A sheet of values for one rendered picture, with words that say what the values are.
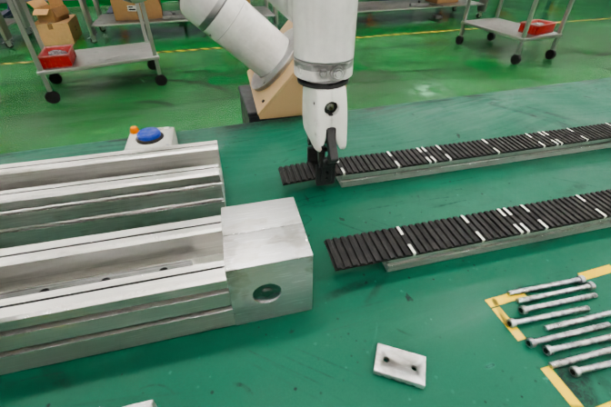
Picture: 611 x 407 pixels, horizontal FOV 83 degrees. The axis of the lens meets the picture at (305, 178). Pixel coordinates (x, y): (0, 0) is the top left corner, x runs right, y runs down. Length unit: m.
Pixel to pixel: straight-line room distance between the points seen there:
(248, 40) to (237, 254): 0.60
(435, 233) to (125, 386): 0.40
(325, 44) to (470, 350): 0.39
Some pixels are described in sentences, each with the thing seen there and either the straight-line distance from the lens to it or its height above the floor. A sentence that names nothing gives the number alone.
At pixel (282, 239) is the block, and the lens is 0.38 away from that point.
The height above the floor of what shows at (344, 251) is 0.81.
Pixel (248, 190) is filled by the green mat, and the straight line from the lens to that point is 0.61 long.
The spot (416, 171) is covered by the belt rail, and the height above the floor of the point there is 0.79.
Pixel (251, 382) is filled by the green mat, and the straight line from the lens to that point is 0.41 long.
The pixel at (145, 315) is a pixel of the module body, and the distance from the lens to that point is 0.41.
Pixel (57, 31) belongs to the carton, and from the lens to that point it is 5.42.
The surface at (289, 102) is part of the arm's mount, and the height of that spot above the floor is 0.82.
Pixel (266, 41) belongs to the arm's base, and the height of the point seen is 0.93.
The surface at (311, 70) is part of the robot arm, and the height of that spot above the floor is 1.00.
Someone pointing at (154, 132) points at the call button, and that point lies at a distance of 0.68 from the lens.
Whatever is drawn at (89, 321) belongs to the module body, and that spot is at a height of 0.84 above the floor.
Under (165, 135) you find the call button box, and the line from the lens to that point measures 0.69.
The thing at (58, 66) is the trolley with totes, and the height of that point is 0.28.
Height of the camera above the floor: 1.15
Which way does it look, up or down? 36 degrees down
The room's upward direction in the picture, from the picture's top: straight up
